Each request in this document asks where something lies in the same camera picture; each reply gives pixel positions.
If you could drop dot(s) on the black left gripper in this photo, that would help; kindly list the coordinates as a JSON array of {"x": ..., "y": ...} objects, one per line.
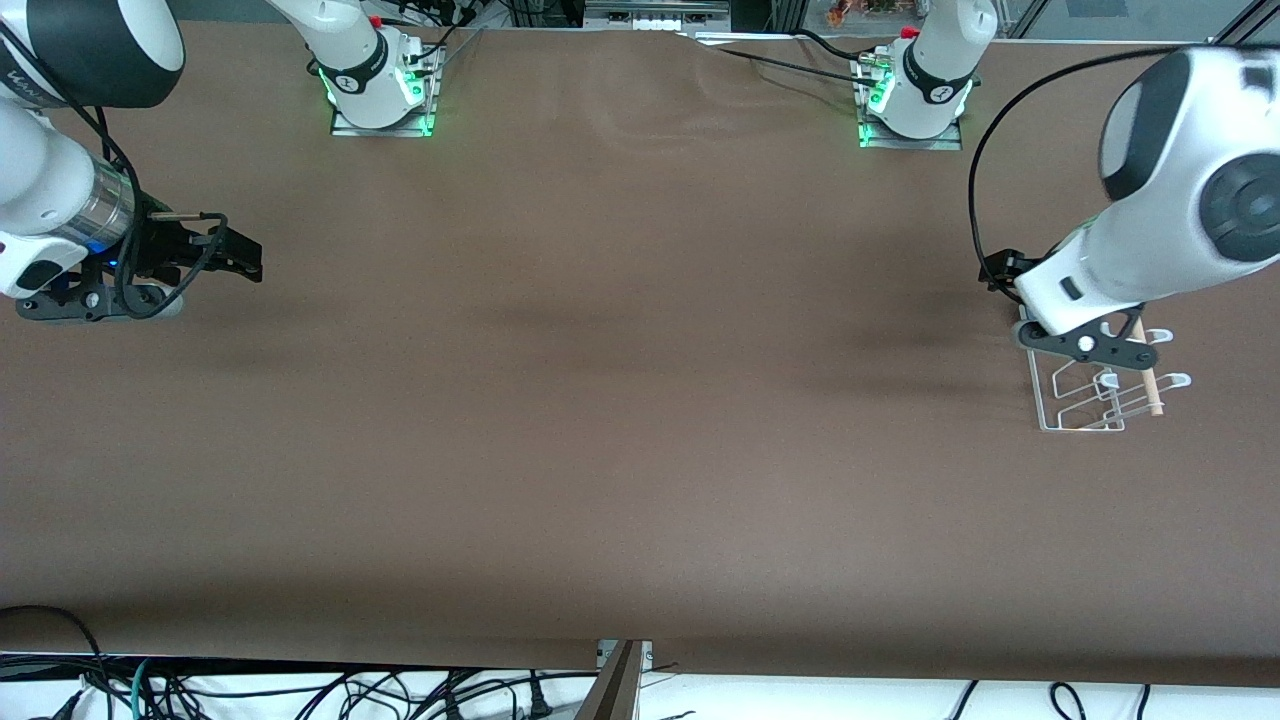
[{"x": 1003, "y": 268}]

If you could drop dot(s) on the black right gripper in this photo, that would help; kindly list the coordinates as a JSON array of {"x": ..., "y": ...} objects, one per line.
[{"x": 163, "y": 248}]

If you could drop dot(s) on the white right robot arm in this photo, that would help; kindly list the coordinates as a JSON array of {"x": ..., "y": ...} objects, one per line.
[{"x": 40, "y": 180}]

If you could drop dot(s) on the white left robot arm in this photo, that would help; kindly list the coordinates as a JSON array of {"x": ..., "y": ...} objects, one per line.
[{"x": 1180, "y": 200}]

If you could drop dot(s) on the grey power strip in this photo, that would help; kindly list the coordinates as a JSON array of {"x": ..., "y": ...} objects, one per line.
[{"x": 655, "y": 10}]

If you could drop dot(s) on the wooden beam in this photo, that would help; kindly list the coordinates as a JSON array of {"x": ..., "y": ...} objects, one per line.
[{"x": 615, "y": 690}]

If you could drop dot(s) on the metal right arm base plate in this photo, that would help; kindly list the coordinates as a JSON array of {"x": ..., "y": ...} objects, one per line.
[{"x": 345, "y": 127}]

